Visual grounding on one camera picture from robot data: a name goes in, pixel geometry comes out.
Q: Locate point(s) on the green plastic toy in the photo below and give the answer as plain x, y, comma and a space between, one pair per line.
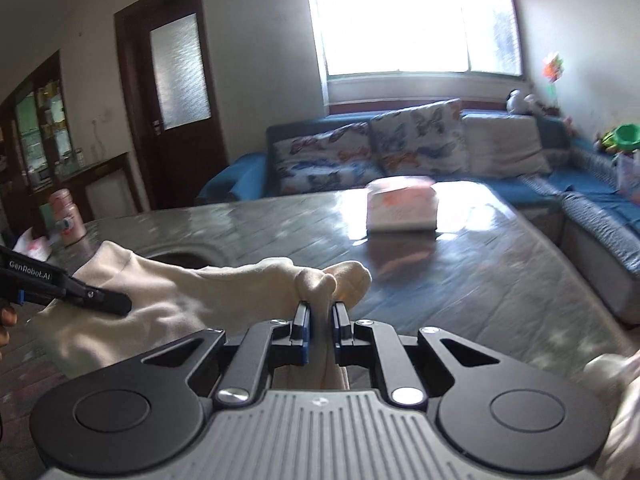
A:
622, 137

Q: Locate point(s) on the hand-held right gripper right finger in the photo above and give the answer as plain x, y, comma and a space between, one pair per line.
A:
339, 332

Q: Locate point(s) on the clear plastic container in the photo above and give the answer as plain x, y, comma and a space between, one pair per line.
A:
629, 172

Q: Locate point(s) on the dark wooden side desk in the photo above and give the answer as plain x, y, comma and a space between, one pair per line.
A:
107, 180

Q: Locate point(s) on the wide butterfly print pillow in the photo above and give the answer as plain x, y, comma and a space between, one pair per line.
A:
325, 160

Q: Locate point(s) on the small white pink packet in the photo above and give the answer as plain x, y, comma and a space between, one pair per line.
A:
32, 247

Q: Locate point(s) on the person's left hand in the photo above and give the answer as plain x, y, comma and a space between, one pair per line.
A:
6, 322

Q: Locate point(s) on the pink thermos bottle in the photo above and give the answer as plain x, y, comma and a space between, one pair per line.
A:
67, 220

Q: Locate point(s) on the dark wooden glass-panel door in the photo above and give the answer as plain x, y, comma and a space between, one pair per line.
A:
175, 100

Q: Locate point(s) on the beige sofa cushion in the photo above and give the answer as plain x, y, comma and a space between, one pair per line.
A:
505, 145

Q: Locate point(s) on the colourful pinwheel toy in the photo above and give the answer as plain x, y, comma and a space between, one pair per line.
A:
552, 70

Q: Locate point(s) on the large bright window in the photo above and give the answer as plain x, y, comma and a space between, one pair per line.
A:
400, 20

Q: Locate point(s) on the grey quilted sofa cover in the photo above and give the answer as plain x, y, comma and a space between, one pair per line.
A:
600, 225

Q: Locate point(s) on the square butterfly print pillow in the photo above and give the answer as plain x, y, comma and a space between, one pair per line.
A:
420, 137

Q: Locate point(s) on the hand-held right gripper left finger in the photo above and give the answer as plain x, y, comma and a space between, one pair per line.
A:
302, 332

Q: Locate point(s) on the white pink tissue box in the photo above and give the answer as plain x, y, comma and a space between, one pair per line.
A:
402, 207

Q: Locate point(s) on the blue corner sofa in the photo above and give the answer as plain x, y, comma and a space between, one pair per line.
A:
250, 180

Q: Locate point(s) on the black white plush toy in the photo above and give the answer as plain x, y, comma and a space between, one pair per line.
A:
522, 102

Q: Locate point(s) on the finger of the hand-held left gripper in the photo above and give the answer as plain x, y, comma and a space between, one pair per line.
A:
100, 300

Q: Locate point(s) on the dark wooden display cabinet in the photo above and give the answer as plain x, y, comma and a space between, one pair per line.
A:
40, 125

